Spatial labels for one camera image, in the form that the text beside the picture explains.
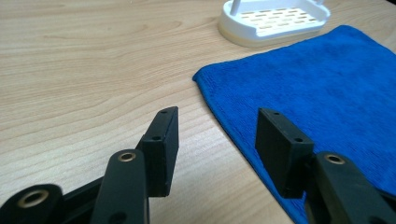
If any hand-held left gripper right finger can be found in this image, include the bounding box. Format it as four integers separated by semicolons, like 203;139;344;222
255;107;396;224

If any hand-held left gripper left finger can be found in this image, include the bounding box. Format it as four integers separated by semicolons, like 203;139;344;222
90;105;180;224

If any blue cloth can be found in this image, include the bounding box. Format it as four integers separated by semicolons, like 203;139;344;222
191;24;396;224

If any white slotted drain rack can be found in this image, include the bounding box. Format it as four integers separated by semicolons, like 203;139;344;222
218;0;332;49

